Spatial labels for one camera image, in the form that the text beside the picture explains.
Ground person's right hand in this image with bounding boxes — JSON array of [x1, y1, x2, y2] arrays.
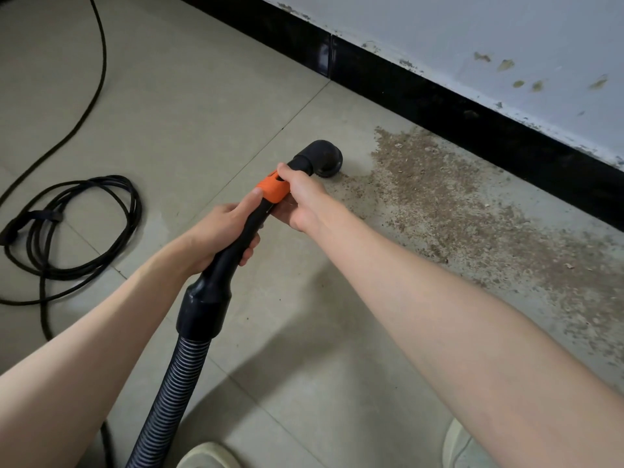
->
[[271, 162, 343, 240]]

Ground person's left hand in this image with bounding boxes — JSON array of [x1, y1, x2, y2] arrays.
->
[[174, 187, 265, 277]]

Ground black vacuum hose with handle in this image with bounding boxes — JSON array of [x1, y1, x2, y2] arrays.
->
[[125, 139, 345, 468]]

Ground black power cable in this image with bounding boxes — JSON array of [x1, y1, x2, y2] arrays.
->
[[0, 0, 144, 468]]

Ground brown sawdust dirt patch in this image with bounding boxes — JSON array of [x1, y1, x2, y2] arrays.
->
[[331, 126, 624, 367]]

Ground person's left forearm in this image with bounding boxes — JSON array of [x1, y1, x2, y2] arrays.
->
[[0, 243, 201, 468]]

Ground person's right forearm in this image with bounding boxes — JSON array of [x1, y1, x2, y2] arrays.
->
[[317, 204, 624, 468]]

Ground tiled floor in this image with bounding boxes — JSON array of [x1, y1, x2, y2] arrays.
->
[[0, 0, 624, 468]]

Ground grey shoe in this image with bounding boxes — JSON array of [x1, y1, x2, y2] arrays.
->
[[441, 417, 499, 468], [175, 441, 243, 468]]

